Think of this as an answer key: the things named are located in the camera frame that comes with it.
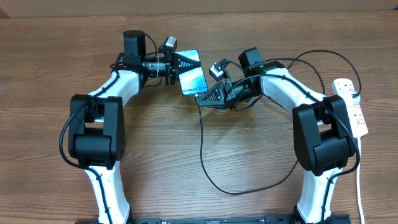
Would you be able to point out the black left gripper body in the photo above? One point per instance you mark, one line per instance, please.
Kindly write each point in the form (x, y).
(169, 67)

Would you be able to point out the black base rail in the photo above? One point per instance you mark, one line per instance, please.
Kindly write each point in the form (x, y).
(202, 221)

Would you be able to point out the Samsung Galaxy smartphone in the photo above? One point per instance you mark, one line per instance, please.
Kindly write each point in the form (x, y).
(193, 82)

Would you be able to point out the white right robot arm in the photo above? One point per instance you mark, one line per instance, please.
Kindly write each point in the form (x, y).
(323, 138)

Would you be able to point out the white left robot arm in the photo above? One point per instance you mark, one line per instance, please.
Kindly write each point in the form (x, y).
(96, 130)

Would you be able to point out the white power strip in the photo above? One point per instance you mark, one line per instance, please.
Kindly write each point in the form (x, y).
(355, 114)

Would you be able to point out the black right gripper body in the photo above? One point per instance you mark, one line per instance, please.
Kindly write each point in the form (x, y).
(227, 87)

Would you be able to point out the white charger plug adapter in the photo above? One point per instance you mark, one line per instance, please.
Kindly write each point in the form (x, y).
(349, 98)

